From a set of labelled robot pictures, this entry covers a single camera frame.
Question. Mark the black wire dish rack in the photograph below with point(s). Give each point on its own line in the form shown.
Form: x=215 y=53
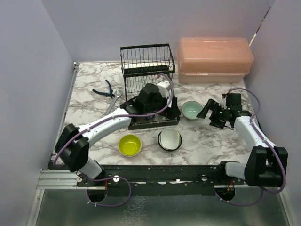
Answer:
x=144 y=64

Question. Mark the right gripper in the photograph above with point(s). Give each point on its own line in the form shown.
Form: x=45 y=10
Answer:
x=214 y=106

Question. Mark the pink plastic storage box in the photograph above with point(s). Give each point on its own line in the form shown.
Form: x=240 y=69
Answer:
x=213 y=59

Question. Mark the mint green floral bowl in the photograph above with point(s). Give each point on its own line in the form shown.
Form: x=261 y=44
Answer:
x=191 y=109

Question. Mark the black rimmed bowl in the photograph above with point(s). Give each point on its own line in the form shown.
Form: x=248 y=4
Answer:
x=180 y=142

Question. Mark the yellow-green bowl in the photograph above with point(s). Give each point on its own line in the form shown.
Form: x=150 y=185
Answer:
x=129 y=145

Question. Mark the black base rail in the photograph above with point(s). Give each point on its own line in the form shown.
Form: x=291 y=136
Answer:
x=153 y=180

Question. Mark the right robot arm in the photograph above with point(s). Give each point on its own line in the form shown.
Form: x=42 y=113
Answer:
x=266 y=165

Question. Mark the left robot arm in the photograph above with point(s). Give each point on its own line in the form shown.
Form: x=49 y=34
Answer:
x=74 y=143

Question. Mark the silver wrench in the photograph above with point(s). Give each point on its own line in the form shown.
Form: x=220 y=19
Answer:
x=117 y=94

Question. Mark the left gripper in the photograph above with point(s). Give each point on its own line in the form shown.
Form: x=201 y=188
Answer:
x=173 y=111

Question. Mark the aluminium frame rail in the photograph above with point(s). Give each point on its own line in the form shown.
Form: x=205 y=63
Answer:
x=58 y=179

